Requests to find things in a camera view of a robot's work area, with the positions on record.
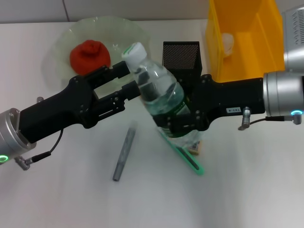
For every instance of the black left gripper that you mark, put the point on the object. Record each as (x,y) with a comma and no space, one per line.
(59,109)

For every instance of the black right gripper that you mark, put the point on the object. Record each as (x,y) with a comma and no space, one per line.
(228,99)

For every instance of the clear water bottle green label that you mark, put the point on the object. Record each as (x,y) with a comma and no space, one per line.
(156,83)

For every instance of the green utility knife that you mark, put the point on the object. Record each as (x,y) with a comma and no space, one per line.
(190,159)

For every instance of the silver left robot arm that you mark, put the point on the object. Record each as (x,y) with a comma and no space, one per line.
(12,140)

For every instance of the beige eraser with barcode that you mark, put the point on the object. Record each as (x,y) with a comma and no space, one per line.
(196,148)

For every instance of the black mesh pen holder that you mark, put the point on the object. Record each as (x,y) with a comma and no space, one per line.
(183,54)

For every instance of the green glass fruit plate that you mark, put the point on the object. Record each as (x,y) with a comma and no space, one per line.
(61,54)

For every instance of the grey metal rod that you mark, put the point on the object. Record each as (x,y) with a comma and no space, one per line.
(123,152)

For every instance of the yellow plastic bin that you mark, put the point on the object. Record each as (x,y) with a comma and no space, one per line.
(256,54)

